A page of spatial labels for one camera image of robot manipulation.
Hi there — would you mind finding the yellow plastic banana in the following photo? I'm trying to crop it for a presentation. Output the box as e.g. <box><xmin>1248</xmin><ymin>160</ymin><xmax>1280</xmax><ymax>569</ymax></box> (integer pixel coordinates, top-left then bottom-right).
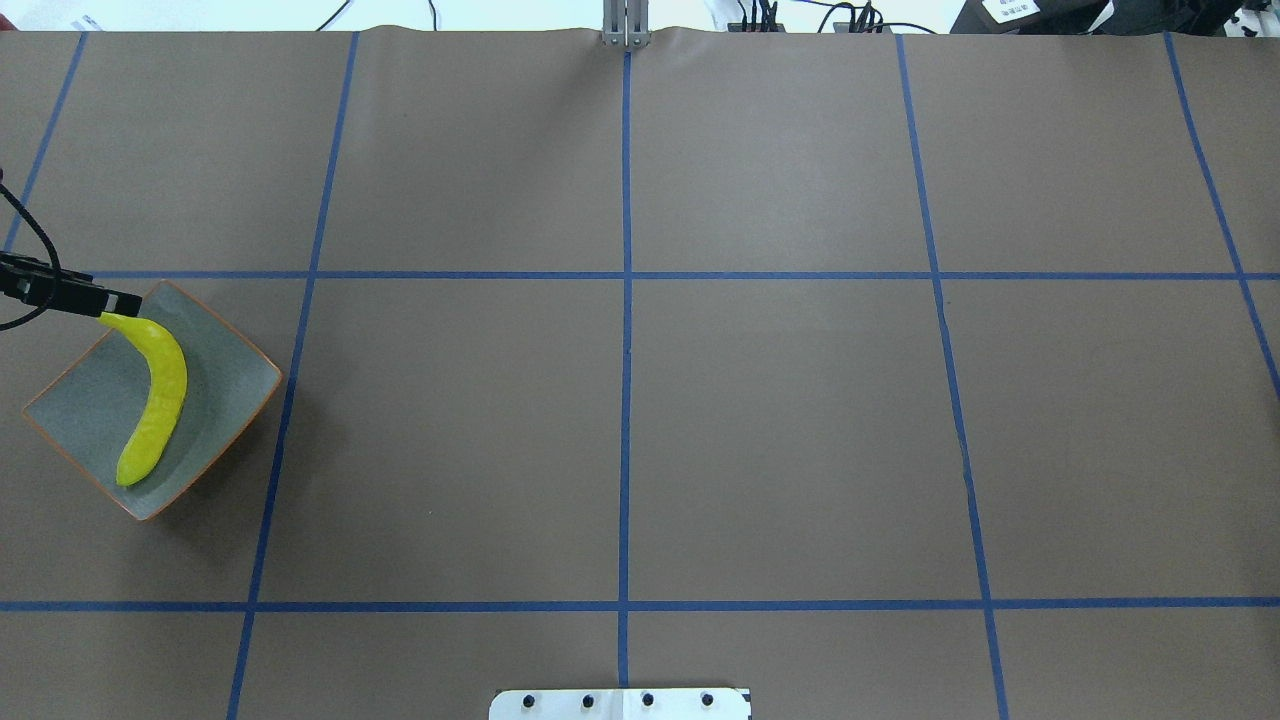
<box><xmin>99</xmin><ymin>313</ymin><xmax>189</xmax><ymax>487</ymax></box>

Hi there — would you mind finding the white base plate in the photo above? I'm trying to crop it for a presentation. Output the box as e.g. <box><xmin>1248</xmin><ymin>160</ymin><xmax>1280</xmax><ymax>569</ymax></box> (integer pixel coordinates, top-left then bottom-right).
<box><xmin>488</xmin><ymin>687</ymin><xmax>753</xmax><ymax>719</ymax></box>

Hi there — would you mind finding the black printer box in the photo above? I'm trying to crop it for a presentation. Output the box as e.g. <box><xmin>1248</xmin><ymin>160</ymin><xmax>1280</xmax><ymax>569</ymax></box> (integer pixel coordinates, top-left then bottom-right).
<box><xmin>948</xmin><ymin>1</ymin><xmax>1245</xmax><ymax>37</ymax></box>

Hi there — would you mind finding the grey square plate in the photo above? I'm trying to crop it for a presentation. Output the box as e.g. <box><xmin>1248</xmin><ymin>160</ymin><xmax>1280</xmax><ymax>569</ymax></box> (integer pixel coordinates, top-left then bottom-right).
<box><xmin>23</xmin><ymin>281</ymin><xmax>282</xmax><ymax>521</ymax></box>

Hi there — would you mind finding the black camera cable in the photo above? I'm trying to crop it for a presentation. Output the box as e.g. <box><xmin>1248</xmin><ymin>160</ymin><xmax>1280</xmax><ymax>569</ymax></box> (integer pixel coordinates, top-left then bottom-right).
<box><xmin>0</xmin><ymin>182</ymin><xmax>63</xmax><ymax>331</ymax></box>

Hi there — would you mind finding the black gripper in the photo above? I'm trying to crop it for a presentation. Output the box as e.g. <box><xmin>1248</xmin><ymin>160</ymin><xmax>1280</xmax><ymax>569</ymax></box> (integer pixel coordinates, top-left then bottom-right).
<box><xmin>1</xmin><ymin>252</ymin><xmax>143</xmax><ymax>316</ymax></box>

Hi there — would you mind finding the aluminium frame post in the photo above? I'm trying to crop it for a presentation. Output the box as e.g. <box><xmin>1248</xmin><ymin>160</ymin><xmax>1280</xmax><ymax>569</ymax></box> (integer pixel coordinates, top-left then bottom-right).
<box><xmin>600</xmin><ymin>0</ymin><xmax>652</xmax><ymax>51</ymax></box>

